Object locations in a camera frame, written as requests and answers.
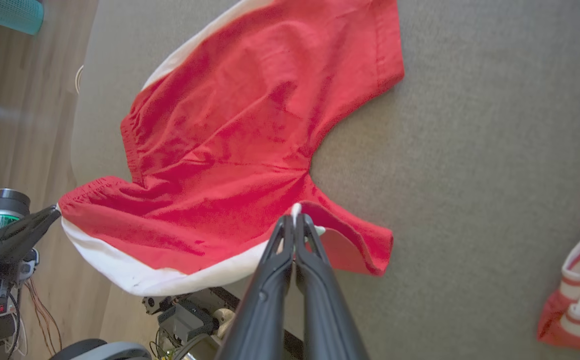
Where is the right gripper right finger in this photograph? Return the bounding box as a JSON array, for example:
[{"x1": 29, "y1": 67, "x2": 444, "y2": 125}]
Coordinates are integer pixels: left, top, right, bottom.
[{"x1": 295, "y1": 214, "x2": 371, "y2": 360}]

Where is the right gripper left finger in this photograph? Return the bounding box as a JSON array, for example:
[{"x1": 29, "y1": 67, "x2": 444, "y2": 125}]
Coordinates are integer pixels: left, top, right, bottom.
[{"x1": 215, "y1": 215, "x2": 296, "y2": 360}]

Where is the red shorts white stripe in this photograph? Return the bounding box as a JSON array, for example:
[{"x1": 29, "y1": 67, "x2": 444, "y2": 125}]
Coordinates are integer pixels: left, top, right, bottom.
[{"x1": 57, "y1": 0, "x2": 405, "y2": 297}]

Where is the red basketball jersey number 23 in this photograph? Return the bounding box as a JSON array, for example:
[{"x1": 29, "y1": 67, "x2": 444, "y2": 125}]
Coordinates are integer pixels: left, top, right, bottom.
[{"x1": 537, "y1": 203, "x2": 580, "y2": 357}]

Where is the grey fabric sofa seat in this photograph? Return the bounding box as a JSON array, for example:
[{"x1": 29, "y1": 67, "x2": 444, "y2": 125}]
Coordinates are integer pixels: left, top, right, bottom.
[{"x1": 70, "y1": 0, "x2": 580, "y2": 360}]

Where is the teal plastic mesh basket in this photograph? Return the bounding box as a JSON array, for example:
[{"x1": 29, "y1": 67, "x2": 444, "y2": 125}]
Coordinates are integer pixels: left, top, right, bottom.
[{"x1": 0, "y1": 0, "x2": 45, "y2": 36}]

